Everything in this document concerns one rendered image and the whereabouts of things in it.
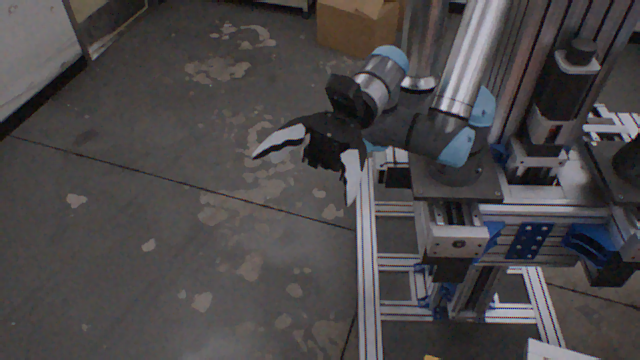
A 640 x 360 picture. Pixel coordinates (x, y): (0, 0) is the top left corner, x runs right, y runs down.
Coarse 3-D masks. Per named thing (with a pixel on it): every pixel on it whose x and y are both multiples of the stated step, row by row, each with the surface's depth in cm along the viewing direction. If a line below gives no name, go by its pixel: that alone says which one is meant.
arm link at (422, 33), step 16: (416, 0) 97; (432, 0) 96; (448, 0) 98; (416, 16) 99; (432, 16) 98; (416, 32) 102; (432, 32) 101; (416, 48) 104; (432, 48) 104; (416, 64) 107; (432, 64) 108; (416, 80) 110; (432, 80) 110; (400, 96) 113; (416, 96) 111; (416, 112) 114
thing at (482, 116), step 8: (480, 96) 110; (488, 96) 110; (480, 104) 108; (488, 104) 108; (472, 112) 107; (480, 112) 107; (488, 112) 108; (472, 120) 108; (480, 120) 108; (488, 120) 109; (472, 128) 110; (480, 128) 110; (488, 128) 112; (480, 136) 112; (480, 144) 115; (472, 152) 116
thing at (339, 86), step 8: (328, 80) 67; (336, 80) 66; (344, 80) 66; (352, 80) 66; (328, 88) 67; (336, 88) 66; (344, 88) 66; (352, 88) 66; (360, 88) 67; (328, 96) 70; (336, 96) 67; (344, 96) 66; (352, 96) 66; (360, 96) 69; (336, 104) 72; (344, 104) 69; (352, 104) 68; (360, 104) 71; (344, 112) 74; (352, 112) 72; (360, 112) 73
